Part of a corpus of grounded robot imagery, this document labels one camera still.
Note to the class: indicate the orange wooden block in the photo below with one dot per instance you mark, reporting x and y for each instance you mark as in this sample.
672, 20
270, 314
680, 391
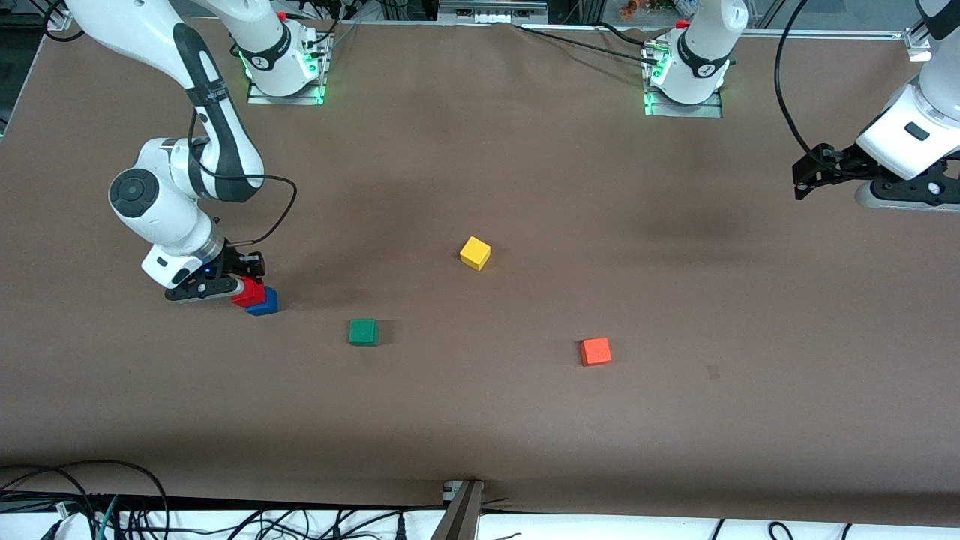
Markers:
595, 350

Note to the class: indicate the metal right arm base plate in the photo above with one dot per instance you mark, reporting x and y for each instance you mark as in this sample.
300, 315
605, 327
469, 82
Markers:
262, 100

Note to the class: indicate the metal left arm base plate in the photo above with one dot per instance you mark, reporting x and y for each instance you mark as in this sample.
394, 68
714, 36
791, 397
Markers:
690, 112

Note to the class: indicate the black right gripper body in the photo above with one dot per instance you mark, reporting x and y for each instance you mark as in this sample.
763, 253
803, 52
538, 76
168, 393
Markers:
232, 263

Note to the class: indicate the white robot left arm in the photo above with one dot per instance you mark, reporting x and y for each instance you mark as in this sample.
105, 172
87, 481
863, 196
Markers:
701, 45

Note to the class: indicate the blue wooden block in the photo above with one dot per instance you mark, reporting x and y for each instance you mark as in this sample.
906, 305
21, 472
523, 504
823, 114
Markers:
267, 304

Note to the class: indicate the yellow wooden block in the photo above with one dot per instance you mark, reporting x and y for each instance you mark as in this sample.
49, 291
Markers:
475, 252

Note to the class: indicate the grey power strip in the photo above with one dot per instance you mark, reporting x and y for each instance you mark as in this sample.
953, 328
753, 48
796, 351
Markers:
491, 11

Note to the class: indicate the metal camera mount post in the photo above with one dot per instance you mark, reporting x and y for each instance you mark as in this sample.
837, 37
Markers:
459, 519

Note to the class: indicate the red wooden block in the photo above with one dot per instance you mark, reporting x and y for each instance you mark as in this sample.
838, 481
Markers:
248, 292

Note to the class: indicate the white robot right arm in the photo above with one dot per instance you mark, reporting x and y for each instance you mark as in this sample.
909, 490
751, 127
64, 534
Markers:
165, 217

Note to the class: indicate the small orange object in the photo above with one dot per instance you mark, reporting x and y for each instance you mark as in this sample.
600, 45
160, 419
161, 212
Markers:
628, 8

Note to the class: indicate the aluminium frame bracket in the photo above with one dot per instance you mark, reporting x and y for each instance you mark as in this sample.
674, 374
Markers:
918, 43

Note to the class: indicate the green wooden block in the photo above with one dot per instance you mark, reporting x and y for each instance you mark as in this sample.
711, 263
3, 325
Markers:
363, 331

